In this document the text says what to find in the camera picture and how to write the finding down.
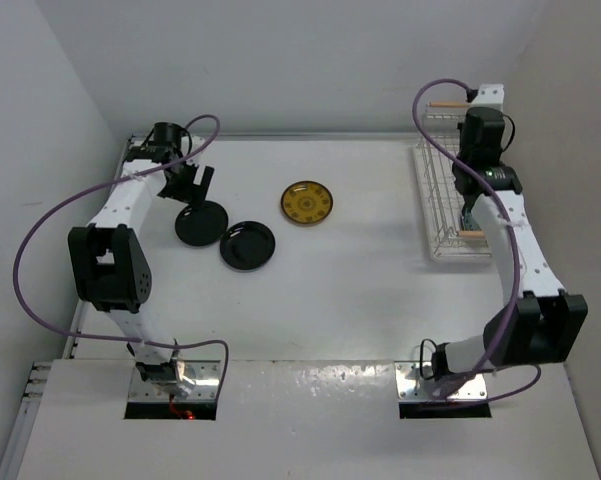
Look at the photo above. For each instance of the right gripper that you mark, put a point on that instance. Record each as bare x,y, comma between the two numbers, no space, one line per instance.
460,124

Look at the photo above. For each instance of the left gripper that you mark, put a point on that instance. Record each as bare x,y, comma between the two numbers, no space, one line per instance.
189,191

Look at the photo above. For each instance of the blue green patterned plate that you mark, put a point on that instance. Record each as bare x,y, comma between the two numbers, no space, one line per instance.
467,222

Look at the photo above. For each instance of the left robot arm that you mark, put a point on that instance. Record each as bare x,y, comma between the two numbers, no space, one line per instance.
110,269

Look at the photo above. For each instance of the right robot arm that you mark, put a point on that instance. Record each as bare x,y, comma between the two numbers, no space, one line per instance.
540,319

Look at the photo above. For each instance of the black plate far left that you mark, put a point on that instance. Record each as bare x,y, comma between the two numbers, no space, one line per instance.
201,226

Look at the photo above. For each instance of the black plate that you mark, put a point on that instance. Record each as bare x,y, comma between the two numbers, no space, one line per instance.
247,245
201,226

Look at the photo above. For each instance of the black plate centre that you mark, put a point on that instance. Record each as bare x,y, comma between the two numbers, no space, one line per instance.
247,245

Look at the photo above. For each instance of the yellow patterned plate far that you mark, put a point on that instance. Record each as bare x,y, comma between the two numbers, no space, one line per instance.
306,203

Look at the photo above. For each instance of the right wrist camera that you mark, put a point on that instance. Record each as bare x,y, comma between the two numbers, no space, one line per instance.
490,96

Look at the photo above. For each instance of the white wire dish rack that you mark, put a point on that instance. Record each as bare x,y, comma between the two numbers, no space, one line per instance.
449,239

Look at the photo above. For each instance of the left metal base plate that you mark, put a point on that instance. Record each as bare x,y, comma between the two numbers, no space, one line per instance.
199,382

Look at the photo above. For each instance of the metal base plate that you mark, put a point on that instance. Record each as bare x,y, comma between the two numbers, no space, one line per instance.
199,382
413,385

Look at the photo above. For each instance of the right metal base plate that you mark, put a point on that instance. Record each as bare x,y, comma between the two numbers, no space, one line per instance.
413,385

